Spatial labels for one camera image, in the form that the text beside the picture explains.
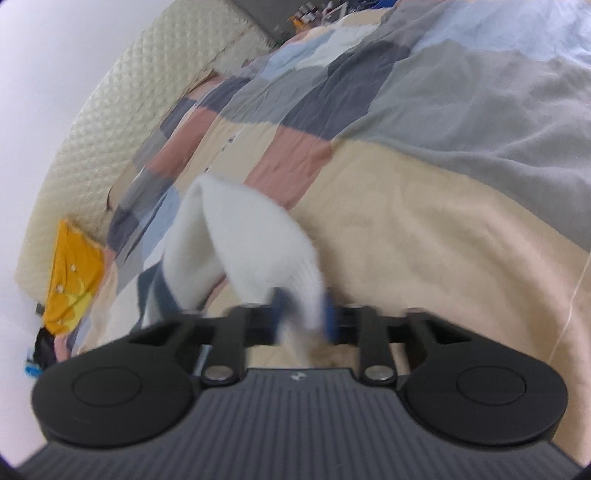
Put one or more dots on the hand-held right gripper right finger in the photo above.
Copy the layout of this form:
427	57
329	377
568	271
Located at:
330	321

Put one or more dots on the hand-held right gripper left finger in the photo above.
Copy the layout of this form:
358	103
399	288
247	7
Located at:
240	327

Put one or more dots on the white fluffy sweater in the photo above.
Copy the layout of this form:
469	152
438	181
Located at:
240	240

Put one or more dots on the black and white clothes pile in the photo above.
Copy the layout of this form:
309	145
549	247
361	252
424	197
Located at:
46	346

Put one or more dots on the yellow crown pillow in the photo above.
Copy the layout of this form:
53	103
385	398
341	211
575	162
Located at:
74	277

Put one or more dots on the checkered patchwork duvet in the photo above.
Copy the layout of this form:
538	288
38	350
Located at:
415	161

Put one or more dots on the checkered pillow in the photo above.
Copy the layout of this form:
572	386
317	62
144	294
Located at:
121	182

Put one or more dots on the blue packet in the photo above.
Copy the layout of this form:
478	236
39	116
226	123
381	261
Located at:
32	369

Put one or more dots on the cream quilted headboard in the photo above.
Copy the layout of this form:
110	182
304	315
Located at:
92	138

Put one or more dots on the row of small bottles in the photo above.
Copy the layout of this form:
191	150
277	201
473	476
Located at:
307	11

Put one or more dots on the blue tray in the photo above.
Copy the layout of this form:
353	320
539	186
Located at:
378	3

